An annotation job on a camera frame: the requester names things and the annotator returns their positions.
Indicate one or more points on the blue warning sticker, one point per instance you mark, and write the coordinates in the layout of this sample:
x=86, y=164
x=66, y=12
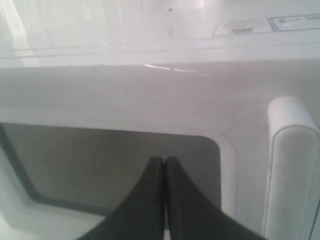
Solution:
x=268, y=25

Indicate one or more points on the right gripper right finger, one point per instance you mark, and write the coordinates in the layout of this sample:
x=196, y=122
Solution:
x=191, y=216

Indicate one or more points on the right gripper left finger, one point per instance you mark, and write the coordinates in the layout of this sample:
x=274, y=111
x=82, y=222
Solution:
x=141, y=216

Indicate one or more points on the white microwave door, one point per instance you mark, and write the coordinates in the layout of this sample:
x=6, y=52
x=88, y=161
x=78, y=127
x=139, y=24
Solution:
x=74, y=140

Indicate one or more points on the white microwave oven body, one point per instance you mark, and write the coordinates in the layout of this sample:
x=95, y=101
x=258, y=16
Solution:
x=38, y=33

